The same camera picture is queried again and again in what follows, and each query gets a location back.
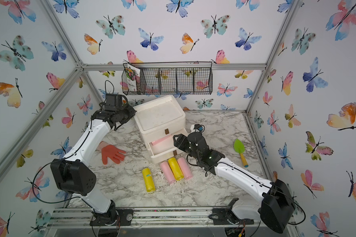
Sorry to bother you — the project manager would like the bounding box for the white drawer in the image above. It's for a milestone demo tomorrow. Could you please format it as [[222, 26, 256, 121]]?
[[146, 128, 188, 164], [136, 118, 186, 143]]

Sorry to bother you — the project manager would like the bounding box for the yellow trash bag roll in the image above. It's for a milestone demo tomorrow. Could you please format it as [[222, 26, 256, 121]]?
[[168, 157, 184, 181], [142, 168, 156, 193]]

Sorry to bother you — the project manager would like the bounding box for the pink trash bag roll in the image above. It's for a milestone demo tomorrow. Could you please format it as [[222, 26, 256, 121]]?
[[160, 161, 176, 185], [178, 157, 193, 180], [151, 135, 173, 146]]

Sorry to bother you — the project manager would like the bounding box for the white top drawer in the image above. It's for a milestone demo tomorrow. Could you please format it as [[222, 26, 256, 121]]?
[[136, 118, 186, 143]]

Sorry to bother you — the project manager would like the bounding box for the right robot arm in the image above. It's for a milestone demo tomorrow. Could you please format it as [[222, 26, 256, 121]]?
[[173, 132, 295, 234]]

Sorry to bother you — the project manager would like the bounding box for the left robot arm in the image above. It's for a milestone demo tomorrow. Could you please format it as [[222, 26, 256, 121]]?
[[50, 103, 136, 214]]

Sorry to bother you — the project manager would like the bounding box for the white three-drawer cabinet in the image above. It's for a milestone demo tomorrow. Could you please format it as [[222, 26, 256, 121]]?
[[133, 94, 187, 158]]

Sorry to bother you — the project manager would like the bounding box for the red work glove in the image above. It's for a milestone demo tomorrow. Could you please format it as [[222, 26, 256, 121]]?
[[97, 141, 127, 165]]

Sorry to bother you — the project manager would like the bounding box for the seed packet in basket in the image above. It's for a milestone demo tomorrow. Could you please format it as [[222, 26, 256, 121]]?
[[125, 64, 141, 92]]

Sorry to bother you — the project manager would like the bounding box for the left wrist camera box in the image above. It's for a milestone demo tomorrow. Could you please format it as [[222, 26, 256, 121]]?
[[104, 93, 123, 111]]

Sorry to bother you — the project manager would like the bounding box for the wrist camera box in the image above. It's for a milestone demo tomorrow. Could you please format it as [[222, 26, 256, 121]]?
[[190, 124, 205, 133], [104, 93, 123, 111]]

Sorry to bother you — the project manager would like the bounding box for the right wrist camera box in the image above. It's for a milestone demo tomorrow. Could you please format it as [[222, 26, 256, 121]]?
[[190, 124, 205, 133]]

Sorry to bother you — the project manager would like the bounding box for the black wire wall basket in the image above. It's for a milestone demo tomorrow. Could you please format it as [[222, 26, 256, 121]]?
[[120, 61, 213, 96]]

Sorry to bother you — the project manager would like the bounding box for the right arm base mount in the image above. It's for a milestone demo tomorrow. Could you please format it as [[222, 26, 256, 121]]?
[[208, 198, 255, 225]]

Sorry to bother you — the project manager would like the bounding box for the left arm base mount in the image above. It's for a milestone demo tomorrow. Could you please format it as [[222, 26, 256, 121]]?
[[90, 200, 134, 227]]

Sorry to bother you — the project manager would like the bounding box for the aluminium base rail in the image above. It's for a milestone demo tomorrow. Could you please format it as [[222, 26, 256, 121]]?
[[45, 206, 296, 229]]

